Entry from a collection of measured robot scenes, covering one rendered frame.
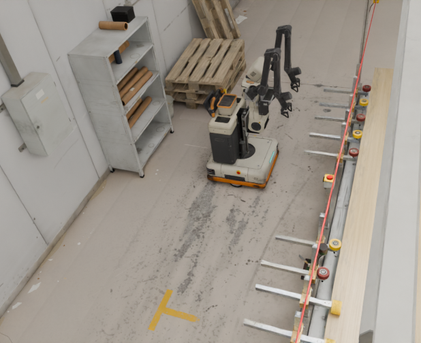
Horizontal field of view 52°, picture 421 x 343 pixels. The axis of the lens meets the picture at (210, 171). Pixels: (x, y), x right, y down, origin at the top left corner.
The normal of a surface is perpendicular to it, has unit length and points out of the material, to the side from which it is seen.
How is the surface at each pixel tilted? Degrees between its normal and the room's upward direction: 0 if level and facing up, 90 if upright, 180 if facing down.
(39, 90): 90
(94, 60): 90
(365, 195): 0
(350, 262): 0
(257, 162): 0
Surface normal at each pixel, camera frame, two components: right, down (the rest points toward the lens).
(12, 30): 0.93, 0.15
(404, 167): -0.12, -0.73
